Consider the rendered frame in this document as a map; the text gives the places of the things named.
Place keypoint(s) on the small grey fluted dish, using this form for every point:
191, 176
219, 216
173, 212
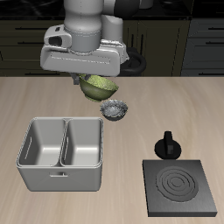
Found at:
114, 110

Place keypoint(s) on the round black stove knob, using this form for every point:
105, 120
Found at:
168, 147

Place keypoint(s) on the dark grey stove plate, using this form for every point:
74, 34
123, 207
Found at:
178, 186

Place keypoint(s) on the white two-bin basket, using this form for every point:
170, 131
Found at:
61, 163

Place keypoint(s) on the green bowl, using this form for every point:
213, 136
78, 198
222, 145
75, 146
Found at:
97, 89

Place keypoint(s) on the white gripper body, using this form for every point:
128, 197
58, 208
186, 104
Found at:
78, 61

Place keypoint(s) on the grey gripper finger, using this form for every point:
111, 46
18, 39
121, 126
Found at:
75, 78

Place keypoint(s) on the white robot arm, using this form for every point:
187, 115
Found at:
83, 26

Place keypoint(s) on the dark kitchen cupboards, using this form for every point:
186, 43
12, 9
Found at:
201, 43

